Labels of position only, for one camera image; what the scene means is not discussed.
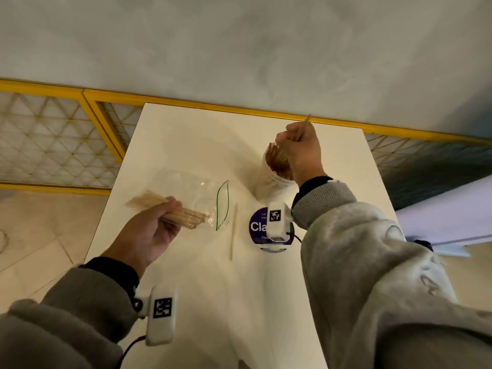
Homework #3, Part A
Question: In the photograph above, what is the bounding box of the person's right hand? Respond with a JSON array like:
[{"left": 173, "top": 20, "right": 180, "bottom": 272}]
[{"left": 275, "top": 121, "right": 328, "bottom": 186}]

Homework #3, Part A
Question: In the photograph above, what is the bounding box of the person's left hand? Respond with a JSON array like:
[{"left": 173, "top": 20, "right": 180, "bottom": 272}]
[{"left": 101, "top": 197, "right": 183, "bottom": 279}]

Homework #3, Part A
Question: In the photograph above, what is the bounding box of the thin wooden stick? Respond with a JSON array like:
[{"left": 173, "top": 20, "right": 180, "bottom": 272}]
[
  {"left": 298, "top": 114, "right": 312, "bottom": 140},
  {"left": 229, "top": 204, "right": 238, "bottom": 262}
]

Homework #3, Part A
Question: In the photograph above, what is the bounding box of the bundle of pale wooden sticks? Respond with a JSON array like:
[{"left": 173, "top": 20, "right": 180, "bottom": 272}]
[{"left": 125, "top": 190, "right": 211, "bottom": 230}]

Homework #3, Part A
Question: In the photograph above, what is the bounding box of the person's right forearm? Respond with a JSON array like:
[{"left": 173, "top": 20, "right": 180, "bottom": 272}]
[{"left": 291, "top": 176, "right": 492, "bottom": 369}]

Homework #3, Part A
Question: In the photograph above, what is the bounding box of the person's left forearm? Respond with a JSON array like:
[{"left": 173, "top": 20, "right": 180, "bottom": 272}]
[{"left": 0, "top": 257, "right": 141, "bottom": 369}]

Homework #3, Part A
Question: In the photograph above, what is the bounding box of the clear plastic zip bag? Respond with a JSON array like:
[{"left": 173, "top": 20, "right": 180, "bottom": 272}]
[{"left": 153, "top": 171, "right": 232, "bottom": 232}]

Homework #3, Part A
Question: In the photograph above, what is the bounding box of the bunch of brown wooden skewers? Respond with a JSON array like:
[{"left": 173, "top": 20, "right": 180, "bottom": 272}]
[{"left": 264, "top": 142, "right": 294, "bottom": 181}]

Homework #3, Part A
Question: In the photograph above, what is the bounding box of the clear plastic jar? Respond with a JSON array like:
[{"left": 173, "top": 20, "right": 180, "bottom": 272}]
[{"left": 253, "top": 142, "right": 299, "bottom": 203}]

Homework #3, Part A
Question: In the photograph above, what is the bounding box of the round purple lid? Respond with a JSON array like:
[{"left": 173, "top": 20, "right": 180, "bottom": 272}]
[{"left": 249, "top": 207, "right": 296, "bottom": 253}]

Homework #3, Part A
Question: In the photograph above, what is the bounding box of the yellow framed mesh railing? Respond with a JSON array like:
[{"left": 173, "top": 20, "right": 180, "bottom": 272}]
[{"left": 0, "top": 78, "right": 492, "bottom": 196}]

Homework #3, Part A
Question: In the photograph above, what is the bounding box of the pale lilac furniture panel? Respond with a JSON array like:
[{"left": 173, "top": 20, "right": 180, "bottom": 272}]
[{"left": 396, "top": 175, "right": 492, "bottom": 259}]

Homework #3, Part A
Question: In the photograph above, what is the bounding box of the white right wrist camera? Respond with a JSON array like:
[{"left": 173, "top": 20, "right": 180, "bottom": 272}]
[{"left": 266, "top": 201, "right": 294, "bottom": 242}]

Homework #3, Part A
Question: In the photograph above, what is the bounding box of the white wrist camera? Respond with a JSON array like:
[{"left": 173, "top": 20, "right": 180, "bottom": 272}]
[
  {"left": 135, "top": 286, "right": 178, "bottom": 346},
  {"left": 266, "top": 201, "right": 294, "bottom": 242}
]

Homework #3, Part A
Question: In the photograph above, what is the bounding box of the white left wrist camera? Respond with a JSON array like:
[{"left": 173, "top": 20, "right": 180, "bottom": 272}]
[{"left": 135, "top": 286, "right": 178, "bottom": 346}]

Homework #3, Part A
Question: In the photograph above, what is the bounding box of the black left camera cable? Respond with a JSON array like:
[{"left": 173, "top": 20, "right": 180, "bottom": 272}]
[{"left": 115, "top": 335, "right": 148, "bottom": 369}]

